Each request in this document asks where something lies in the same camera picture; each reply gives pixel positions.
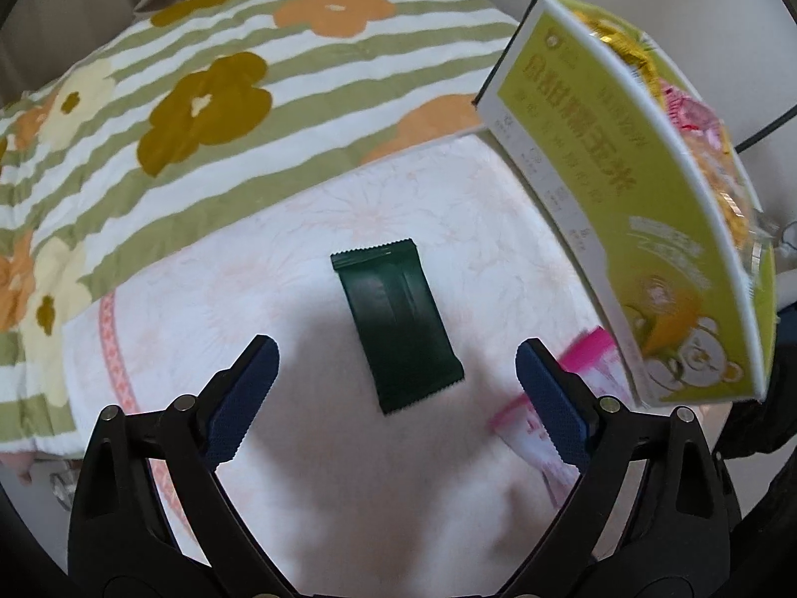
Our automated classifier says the pink wrapped candy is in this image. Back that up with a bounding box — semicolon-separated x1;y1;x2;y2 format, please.
659;80;724;139

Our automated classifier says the pink packet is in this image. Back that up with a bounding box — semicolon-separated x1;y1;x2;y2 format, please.
489;325;625;510

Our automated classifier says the gold wrapped candy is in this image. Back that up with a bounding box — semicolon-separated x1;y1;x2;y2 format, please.
579;9;656;71
715;155;768;245

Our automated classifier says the dark green packet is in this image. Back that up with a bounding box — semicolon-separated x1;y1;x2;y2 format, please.
330;238;465;416

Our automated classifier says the green cardboard box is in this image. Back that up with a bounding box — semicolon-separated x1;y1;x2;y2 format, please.
472;0;781;413

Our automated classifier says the pink patterned towel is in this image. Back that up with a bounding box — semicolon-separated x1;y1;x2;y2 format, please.
62;131;737;598

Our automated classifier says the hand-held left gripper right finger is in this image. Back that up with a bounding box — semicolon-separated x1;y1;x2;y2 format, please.
497;336;743;598

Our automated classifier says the black cable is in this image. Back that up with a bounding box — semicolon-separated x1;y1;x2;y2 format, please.
733;109;797;153

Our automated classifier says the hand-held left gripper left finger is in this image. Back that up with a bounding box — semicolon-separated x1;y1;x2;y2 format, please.
67;335;303;598

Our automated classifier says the green striped flower blanket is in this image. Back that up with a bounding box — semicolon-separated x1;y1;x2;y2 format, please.
0;0;525;457

